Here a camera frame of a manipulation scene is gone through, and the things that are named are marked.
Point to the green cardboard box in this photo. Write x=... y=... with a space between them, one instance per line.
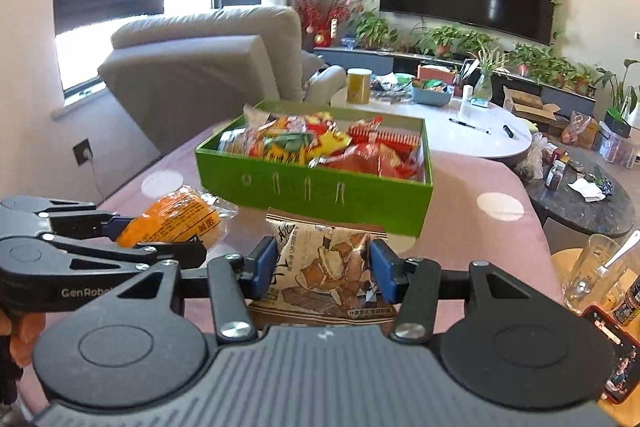
x=300 y=197

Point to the person's left hand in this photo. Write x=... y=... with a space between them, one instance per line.
x=25 y=332

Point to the orange tissue box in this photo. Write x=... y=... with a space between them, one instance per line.
x=437 y=73

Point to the plastic bag with fruit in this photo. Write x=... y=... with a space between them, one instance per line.
x=580 y=132

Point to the crumpled white paper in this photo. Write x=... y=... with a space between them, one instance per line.
x=585 y=188

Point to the long black pen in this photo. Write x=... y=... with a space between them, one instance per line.
x=470 y=126

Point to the metal spoon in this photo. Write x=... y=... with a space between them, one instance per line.
x=622 y=252

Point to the glass vase with plant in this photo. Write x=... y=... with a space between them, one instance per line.
x=482 y=92

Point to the tall leafy plant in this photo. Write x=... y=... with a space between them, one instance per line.
x=617 y=87

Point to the clear glass cup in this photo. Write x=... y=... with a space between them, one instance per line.
x=590 y=277

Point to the dark printed drink can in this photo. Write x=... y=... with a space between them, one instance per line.
x=629 y=302

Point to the red flower decoration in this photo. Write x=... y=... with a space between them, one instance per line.
x=325 y=14

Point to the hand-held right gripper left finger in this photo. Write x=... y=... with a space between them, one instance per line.
x=265 y=267

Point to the orange snack packet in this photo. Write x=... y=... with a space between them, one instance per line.
x=170 y=217

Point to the green snack packet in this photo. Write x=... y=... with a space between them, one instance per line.
x=287 y=144

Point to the open cardboard box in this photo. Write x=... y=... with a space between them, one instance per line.
x=530 y=107

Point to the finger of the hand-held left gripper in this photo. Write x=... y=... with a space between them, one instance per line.
x=150 y=253
x=65 y=217

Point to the small white bottle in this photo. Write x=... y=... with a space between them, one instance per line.
x=467 y=94

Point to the pink polka dot tablecloth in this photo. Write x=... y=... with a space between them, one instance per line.
x=475 y=257

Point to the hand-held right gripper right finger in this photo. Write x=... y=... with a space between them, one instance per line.
x=385 y=272

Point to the wooden side table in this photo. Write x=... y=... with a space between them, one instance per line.
x=565 y=267

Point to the blue-grey bowl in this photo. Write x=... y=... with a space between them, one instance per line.
x=430 y=97

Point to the phone in red case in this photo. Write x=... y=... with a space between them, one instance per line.
x=610 y=352

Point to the dark round coffee table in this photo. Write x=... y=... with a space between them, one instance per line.
x=575 y=212

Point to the black wall socket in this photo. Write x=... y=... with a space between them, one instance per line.
x=82 y=152

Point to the white round table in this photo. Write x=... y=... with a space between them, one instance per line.
x=465 y=142

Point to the short black pen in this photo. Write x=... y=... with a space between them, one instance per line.
x=508 y=131

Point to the yellow can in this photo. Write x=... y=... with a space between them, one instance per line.
x=359 y=87

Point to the red bread packet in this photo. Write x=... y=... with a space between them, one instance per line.
x=365 y=162

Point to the brown snack packet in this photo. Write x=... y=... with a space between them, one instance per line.
x=325 y=267

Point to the dark glass bottle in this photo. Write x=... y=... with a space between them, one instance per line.
x=554 y=177

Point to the beige sofa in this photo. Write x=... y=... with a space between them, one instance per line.
x=200 y=72

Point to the small green black box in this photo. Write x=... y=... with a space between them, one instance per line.
x=617 y=122

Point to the dark grey television cabinet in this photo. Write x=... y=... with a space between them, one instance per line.
x=360 y=59

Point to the row of potted green plants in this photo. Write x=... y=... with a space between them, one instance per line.
x=450 y=37

